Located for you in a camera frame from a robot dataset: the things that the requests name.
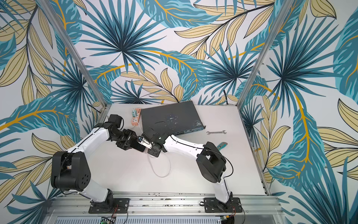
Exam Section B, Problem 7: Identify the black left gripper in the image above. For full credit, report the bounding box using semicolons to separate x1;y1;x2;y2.
110;128;138;150

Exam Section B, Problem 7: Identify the white charging cable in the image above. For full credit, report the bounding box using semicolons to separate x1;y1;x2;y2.
135;123;172;178

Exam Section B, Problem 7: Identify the black phone pink case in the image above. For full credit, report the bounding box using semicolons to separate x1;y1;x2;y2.
131;137;147;152

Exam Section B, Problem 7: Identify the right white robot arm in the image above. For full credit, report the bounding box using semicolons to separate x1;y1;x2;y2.
140;128;232;204

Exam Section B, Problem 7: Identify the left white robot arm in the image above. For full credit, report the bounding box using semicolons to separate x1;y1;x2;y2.
51;114;145;203

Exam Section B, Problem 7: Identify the silver open-end wrench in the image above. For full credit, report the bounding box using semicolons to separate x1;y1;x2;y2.
207;130;226;135

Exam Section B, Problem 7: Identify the dark grey network switch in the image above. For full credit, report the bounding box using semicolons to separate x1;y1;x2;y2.
141;101;206;135

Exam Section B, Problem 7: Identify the teal handled tool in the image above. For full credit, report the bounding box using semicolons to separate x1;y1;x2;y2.
217;142;227;151

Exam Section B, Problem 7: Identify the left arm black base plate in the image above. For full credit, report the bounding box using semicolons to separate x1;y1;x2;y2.
89;198;130;214

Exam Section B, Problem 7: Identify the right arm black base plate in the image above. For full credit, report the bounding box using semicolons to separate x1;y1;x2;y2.
200;197;243;213

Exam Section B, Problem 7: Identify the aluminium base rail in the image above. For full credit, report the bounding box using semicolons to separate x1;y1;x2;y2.
43;192;287;224

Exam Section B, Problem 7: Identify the aluminium left corner post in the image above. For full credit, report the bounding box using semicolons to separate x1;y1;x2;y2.
38;0;107;108

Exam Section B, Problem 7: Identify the aluminium corner post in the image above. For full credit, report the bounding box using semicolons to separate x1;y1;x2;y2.
38;0;107;108
236;1;294;110

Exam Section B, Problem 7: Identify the aluminium right corner post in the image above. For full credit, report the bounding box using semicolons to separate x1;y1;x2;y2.
236;1;294;110

